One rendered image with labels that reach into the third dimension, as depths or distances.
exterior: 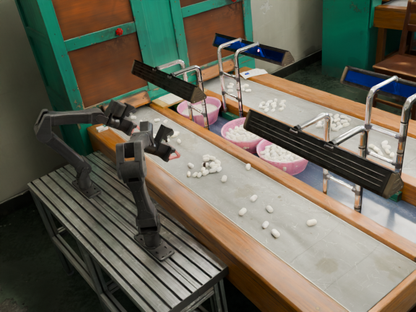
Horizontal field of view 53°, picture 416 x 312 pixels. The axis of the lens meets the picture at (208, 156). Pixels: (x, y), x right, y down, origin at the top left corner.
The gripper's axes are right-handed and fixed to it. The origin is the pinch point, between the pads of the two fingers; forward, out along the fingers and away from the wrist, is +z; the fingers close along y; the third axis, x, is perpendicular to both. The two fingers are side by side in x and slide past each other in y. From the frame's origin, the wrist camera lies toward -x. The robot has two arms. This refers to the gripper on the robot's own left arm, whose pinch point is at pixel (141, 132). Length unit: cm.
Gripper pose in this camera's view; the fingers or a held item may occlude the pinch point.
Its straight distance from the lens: 213.0
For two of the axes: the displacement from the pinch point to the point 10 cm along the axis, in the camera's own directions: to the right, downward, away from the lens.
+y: -5.8, -3.7, 7.3
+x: -4.3, 9.0, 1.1
